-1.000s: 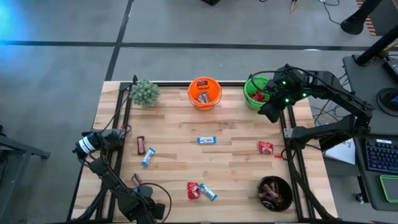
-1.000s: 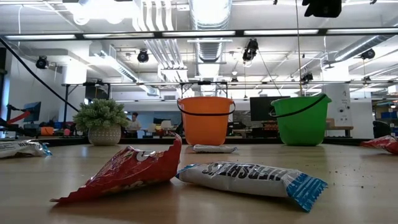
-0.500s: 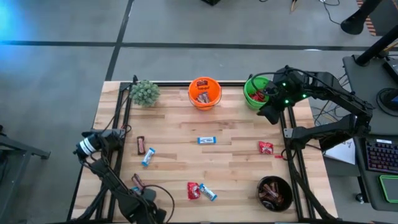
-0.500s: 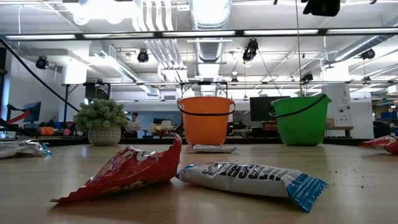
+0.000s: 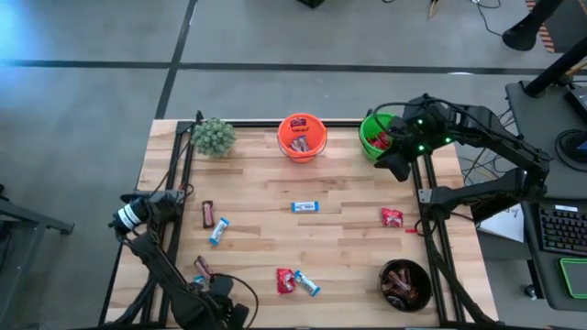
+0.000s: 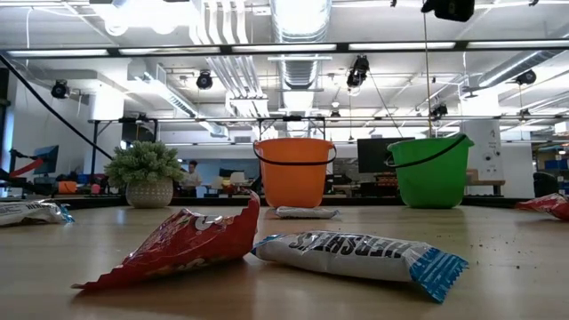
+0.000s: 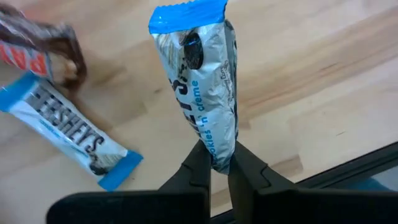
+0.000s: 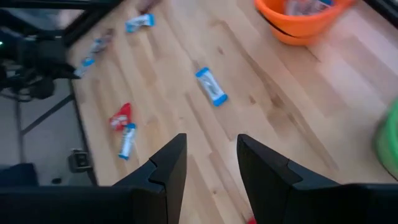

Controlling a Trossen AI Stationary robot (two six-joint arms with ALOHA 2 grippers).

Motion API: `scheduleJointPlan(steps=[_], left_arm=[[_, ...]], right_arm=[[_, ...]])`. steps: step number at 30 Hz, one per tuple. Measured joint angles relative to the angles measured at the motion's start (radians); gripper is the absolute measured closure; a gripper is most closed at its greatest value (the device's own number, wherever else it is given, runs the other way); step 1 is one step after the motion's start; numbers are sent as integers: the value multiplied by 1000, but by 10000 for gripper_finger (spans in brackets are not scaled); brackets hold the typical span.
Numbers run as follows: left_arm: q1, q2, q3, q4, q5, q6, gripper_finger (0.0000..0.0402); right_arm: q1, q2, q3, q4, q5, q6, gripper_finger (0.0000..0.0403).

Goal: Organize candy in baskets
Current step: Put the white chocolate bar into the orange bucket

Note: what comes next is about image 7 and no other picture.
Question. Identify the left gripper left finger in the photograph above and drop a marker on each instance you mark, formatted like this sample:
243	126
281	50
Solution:
186	205

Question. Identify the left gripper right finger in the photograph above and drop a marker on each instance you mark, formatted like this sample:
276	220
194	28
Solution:
280	205

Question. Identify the white blue Hershey's bar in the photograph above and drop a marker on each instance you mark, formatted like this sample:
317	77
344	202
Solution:
205	93
68	124

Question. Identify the brown chocolate candy bar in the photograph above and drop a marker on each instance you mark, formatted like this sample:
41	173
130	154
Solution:
37	40

